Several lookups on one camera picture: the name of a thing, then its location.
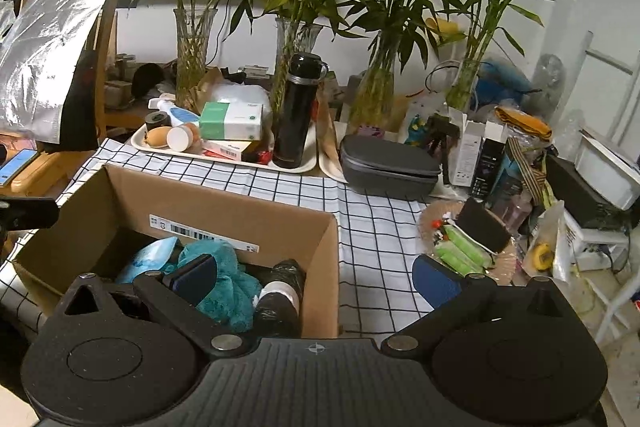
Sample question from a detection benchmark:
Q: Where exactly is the brown paper bag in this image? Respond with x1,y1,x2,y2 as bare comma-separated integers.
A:
194,67,239,114

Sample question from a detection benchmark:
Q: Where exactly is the blue wet wipes pack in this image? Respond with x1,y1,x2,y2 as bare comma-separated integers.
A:
115,236,178,284

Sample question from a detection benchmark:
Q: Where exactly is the white pink barcode box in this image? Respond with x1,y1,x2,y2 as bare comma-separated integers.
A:
201,140,262,161

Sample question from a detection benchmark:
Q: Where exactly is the white spray bottle blue label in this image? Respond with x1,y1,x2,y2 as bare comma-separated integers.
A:
148,98,200,127

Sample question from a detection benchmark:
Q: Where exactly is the bamboo plant vase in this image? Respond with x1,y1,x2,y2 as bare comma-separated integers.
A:
338,0,460,138
424,0,576,112

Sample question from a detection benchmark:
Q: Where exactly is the teal bath loofah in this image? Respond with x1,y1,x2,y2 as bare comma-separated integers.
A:
162,239,262,333

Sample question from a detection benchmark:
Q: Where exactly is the smartphone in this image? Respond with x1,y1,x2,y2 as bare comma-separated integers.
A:
0,148,38,187

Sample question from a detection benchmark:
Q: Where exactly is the white black grid tablecloth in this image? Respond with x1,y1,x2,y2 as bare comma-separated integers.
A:
1,141,431,338

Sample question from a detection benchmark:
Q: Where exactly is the silver foil sheet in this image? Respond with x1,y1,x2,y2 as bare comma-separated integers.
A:
1,0,106,144

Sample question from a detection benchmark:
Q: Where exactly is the black tape roll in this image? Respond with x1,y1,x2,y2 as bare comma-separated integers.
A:
144,110,171,132

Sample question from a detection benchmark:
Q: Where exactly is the white product box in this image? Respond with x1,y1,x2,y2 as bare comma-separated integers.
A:
448,107,485,187

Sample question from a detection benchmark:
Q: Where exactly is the green white tissue pack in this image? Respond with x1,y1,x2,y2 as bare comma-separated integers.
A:
198,102,262,141

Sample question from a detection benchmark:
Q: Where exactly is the black thermos bottle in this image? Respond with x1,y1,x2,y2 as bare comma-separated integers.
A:
272,53,328,169

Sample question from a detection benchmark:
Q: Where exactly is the red packet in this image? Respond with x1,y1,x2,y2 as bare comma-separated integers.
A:
254,150,272,165

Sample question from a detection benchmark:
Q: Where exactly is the cardboard box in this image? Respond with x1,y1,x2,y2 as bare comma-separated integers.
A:
12,165,338,338

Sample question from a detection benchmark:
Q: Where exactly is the cream plastic tray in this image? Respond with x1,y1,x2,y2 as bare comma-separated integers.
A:
129,122,318,174

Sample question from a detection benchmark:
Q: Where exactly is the white orange pill bottle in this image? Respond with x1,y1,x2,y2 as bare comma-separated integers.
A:
166,122,200,153

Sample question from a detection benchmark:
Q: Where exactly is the grey zip hard case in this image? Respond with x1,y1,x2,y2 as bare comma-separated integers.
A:
340,134,440,197

